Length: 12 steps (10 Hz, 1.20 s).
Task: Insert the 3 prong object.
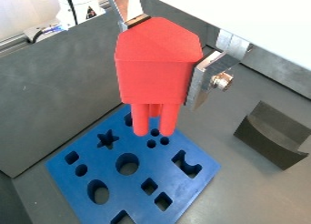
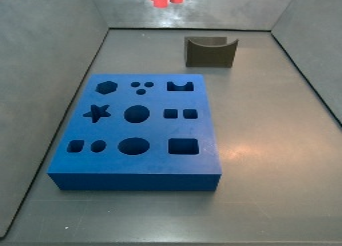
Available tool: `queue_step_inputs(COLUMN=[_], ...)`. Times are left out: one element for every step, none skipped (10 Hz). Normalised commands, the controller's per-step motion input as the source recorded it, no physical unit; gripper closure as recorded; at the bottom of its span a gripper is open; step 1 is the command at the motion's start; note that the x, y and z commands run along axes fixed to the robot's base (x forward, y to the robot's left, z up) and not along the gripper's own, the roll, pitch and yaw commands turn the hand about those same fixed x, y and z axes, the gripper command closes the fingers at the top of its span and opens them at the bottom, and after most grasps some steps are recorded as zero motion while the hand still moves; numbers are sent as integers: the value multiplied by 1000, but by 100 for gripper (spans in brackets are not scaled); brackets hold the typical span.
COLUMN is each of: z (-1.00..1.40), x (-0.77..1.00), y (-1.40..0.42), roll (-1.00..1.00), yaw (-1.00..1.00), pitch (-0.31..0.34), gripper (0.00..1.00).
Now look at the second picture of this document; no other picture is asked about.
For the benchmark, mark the blue shape sorter block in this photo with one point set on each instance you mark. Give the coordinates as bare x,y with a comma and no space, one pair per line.
139,135

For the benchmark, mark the dark grey curved holder block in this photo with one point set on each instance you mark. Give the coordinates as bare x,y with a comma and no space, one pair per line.
208,52

